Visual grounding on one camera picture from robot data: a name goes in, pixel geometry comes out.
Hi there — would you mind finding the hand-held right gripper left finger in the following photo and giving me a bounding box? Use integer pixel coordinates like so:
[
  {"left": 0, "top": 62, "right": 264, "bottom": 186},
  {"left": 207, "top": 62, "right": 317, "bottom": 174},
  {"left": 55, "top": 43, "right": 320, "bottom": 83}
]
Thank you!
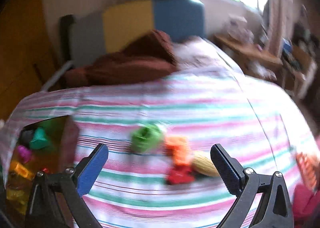
[{"left": 24, "top": 143, "right": 109, "bottom": 228}]

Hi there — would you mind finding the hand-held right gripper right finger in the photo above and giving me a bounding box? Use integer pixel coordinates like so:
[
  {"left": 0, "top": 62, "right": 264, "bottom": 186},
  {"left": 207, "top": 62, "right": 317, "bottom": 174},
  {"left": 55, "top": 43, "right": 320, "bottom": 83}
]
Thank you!
[{"left": 210, "top": 144, "right": 295, "bottom": 228}]

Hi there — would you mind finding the yellow toy corn cob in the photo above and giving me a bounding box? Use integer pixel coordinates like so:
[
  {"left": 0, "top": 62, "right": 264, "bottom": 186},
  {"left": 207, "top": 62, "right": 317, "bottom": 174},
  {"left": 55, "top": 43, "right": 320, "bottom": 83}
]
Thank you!
[{"left": 191, "top": 151, "right": 220, "bottom": 178}]

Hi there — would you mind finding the brown storage box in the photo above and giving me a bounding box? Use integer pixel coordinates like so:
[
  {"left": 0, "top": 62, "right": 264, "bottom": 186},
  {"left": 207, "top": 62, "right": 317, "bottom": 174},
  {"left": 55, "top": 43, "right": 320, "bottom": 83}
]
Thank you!
[{"left": 0, "top": 115, "right": 81, "bottom": 218}]

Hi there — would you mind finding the red toy bottle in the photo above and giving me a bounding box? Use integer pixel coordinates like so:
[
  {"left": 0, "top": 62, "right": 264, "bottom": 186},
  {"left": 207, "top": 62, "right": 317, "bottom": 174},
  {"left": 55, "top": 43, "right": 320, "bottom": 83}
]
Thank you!
[{"left": 165, "top": 164, "right": 195, "bottom": 185}]

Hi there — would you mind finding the orange toy block chain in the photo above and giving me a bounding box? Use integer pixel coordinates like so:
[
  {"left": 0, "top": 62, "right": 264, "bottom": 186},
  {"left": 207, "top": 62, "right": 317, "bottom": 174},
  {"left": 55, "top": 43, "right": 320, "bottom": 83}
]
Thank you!
[{"left": 164, "top": 136, "right": 192, "bottom": 166}]

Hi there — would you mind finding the teal plastic toy stand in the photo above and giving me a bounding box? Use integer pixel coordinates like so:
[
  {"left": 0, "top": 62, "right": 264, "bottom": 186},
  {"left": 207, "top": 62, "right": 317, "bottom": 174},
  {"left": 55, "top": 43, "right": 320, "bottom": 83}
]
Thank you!
[{"left": 29, "top": 127, "right": 52, "bottom": 151}]

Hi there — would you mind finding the green toy camera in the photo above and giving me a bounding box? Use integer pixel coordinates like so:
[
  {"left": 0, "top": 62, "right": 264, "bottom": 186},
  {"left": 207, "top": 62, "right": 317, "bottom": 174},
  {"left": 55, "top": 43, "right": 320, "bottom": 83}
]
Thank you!
[{"left": 130, "top": 123, "right": 167, "bottom": 155}]

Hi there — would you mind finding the orange translucent toy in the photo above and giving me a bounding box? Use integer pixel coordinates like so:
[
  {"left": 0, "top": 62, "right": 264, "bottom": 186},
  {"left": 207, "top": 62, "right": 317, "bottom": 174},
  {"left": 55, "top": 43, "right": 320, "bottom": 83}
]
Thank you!
[{"left": 10, "top": 162, "right": 35, "bottom": 181}]

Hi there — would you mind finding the striped blanket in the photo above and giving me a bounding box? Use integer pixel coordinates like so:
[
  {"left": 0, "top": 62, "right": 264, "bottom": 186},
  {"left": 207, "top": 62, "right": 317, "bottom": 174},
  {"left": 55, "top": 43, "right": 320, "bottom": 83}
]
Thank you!
[{"left": 0, "top": 66, "right": 320, "bottom": 228}]

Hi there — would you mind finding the magenta toy piece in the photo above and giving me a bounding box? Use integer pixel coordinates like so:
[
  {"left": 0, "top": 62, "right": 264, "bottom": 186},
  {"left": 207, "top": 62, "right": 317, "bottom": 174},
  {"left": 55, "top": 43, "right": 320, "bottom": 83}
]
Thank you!
[{"left": 16, "top": 145, "right": 33, "bottom": 164}]

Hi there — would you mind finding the yellow translucent toy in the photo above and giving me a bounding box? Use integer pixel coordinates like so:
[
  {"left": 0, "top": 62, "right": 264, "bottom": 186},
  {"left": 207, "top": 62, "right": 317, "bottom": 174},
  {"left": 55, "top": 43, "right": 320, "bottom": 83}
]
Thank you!
[{"left": 6, "top": 185, "right": 28, "bottom": 215}]

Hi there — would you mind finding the orange patterned cloth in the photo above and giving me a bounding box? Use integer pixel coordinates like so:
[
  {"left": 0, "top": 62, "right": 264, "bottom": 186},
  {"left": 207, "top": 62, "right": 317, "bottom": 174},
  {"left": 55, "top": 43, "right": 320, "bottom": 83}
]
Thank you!
[{"left": 295, "top": 152, "right": 320, "bottom": 191}]

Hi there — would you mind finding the red cloth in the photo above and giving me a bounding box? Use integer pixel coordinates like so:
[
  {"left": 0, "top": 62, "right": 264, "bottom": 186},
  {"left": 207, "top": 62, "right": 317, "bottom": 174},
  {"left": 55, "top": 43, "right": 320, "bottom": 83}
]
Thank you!
[{"left": 292, "top": 183, "right": 320, "bottom": 227}]

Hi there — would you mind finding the brown blanket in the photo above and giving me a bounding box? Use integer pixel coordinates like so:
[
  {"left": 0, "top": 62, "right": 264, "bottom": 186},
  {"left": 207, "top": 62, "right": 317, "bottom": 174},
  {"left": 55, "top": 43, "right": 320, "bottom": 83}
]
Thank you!
[{"left": 64, "top": 30, "right": 180, "bottom": 87}]

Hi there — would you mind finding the wooden desk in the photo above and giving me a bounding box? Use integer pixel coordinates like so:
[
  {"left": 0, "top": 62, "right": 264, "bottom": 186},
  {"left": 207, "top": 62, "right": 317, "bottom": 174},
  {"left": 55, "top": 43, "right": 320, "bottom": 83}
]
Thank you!
[{"left": 212, "top": 33, "right": 283, "bottom": 75}]

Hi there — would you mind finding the wooden shelf unit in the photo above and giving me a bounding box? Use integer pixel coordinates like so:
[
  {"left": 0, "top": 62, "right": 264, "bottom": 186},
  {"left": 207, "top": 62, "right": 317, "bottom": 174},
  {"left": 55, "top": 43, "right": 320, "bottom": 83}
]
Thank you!
[{"left": 282, "top": 40, "right": 318, "bottom": 100}]

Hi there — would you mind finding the wooden wardrobe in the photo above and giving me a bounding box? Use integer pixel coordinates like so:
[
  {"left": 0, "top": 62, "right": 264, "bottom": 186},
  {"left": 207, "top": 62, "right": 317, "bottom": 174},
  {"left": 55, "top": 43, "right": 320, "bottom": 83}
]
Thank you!
[{"left": 0, "top": 0, "right": 63, "bottom": 121}]

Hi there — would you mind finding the multicolour padded headboard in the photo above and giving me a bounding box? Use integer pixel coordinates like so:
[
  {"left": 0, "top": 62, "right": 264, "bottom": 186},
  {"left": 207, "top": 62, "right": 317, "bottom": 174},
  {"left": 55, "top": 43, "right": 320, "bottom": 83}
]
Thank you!
[{"left": 59, "top": 0, "right": 207, "bottom": 69}]

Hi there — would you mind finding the light curtain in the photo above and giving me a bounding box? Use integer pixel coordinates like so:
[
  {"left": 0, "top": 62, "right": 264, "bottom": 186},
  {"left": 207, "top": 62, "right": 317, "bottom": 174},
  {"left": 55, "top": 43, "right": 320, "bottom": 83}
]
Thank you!
[{"left": 257, "top": 0, "right": 300, "bottom": 56}]

